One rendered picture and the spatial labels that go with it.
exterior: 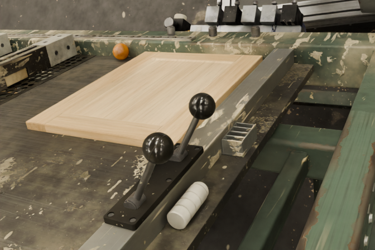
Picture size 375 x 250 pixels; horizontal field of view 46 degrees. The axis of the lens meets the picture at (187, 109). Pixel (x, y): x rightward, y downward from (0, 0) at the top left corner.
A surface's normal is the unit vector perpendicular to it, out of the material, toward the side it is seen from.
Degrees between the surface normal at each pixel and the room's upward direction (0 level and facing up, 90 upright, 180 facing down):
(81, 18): 0
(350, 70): 35
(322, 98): 0
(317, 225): 55
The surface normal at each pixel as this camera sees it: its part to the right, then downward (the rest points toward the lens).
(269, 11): -0.44, -0.18
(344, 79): -0.46, 0.42
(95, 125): -0.12, -0.90
